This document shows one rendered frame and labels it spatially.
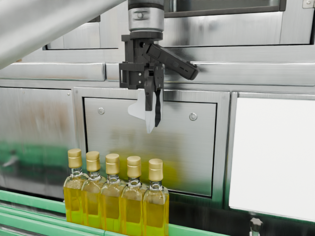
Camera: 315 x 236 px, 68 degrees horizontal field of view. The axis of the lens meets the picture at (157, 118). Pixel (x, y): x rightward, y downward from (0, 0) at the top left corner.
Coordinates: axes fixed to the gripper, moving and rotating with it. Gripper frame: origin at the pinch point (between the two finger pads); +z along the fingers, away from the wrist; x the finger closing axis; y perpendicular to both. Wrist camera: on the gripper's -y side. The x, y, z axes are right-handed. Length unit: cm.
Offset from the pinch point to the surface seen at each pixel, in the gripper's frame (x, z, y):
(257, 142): -12.2, 5.9, -23.6
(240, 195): -12.3, 21.6, -20.6
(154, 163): 1.1, 9.0, -0.1
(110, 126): -13.2, 5.0, 18.3
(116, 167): 0.7, 11.6, 10.2
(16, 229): 5, 33, 40
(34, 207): -5, 32, 43
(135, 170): 1.1, 11.5, 4.8
